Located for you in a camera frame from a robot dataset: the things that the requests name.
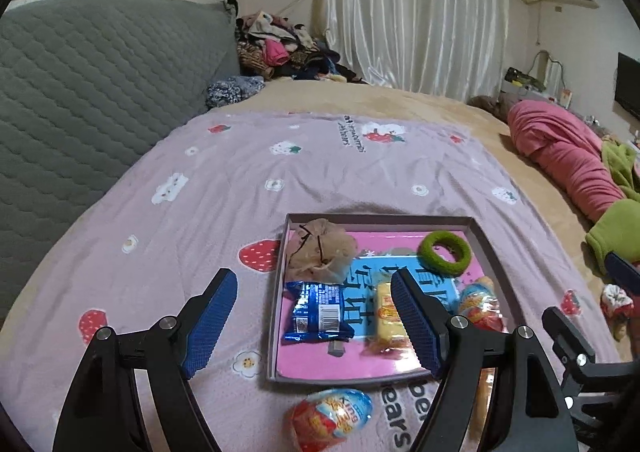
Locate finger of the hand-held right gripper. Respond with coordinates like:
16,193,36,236
604,252,640,294
542,306,640,428

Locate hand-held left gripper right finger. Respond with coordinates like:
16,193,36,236
390,268,578,452

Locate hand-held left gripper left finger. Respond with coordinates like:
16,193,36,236
52,268,238,452

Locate large yellow wafer packet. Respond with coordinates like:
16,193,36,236
364,281,416,358

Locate egg-shaped chocolate toy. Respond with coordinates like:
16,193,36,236
286,388,373,452
457,277,506,333

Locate blue snack packet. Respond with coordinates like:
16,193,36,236
281,281,356,345

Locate grey box tray pink lining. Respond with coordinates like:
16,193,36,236
263,213,511,385

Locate small red white toy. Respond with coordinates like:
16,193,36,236
600,283,636,340

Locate green fleece cloth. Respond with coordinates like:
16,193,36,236
585,139,640,275

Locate beige hair scrunchie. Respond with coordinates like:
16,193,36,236
285,218,358,283

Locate pink blanket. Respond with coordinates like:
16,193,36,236
507,100,640,223

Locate purple printed blanket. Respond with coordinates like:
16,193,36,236
0,110,631,452

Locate black television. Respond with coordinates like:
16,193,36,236
615,52,640,120

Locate white metal rack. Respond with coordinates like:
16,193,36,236
531,50,568,100

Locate brown cloth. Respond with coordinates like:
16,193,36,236
467,93,516,120

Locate blue patterned cloth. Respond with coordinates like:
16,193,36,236
206,76,266,109

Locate grey quilted headboard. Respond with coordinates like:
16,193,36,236
0,0,241,323

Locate pile of clothes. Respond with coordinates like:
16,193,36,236
235,10,371,83

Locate white curtain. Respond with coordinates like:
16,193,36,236
312,0,511,100

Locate green hair tie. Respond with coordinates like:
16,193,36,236
417,231,471,277

